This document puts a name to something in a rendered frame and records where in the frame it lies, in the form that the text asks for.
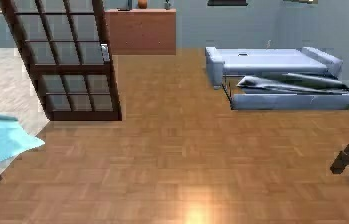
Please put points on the brown wooden chest of drawers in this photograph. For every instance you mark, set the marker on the brown wooden chest of drawers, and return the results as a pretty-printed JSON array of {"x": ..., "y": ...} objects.
[{"x": 142, "y": 31}]

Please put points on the small dark remote control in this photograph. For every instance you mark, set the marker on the small dark remote control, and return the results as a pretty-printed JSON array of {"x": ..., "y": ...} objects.
[{"x": 243, "y": 54}]

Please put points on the dark brown glass-paned door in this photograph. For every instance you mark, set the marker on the dark brown glass-paned door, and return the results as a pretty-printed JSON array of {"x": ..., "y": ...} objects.
[{"x": 78, "y": 69}]

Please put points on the pale blue sofa bed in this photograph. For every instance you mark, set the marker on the pale blue sofa bed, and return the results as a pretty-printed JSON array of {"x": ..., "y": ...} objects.
[{"x": 275, "y": 78}]

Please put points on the small grey cup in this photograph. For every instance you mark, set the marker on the small grey cup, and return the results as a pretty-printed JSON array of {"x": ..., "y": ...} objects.
[{"x": 167, "y": 5}]

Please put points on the orange round vase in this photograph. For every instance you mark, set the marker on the orange round vase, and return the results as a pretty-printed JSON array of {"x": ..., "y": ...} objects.
[{"x": 142, "y": 3}]

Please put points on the light blue cloth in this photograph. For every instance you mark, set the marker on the light blue cloth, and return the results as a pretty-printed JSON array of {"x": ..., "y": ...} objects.
[{"x": 2, "y": 137}]

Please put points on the dark framed wall picture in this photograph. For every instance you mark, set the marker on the dark framed wall picture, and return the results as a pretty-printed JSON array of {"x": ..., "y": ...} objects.
[{"x": 227, "y": 2}]

